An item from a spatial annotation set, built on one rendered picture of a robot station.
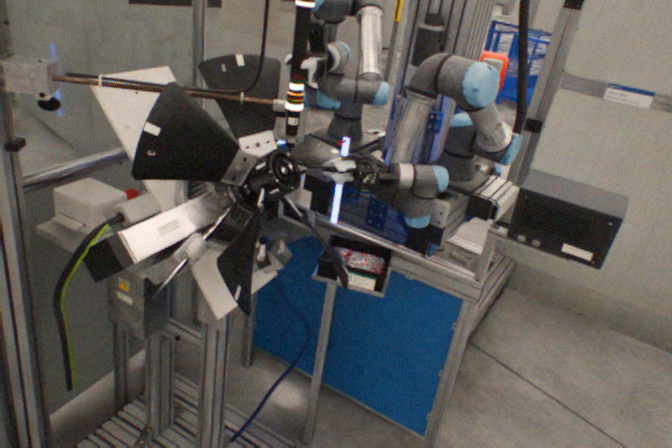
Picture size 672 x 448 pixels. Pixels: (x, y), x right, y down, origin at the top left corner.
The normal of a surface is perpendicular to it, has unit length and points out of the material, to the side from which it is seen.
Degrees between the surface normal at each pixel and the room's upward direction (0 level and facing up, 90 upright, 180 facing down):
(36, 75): 90
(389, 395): 90
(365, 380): 90
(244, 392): 0
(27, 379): 90
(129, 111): 50
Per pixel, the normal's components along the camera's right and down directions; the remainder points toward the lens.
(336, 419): 0.15, -0.89
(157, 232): 0.76, -0.33
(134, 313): -0.48, 0.32
